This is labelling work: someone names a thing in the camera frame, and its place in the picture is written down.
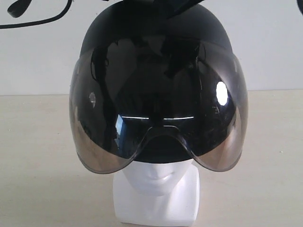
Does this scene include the black helmet with tinted visor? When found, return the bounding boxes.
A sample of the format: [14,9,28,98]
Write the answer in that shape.
[69,0,248,174]

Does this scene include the white mannequin head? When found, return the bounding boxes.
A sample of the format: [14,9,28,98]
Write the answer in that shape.
[113,159,200,227]

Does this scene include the black left cable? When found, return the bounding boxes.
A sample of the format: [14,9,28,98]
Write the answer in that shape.
[0,0,74,29]

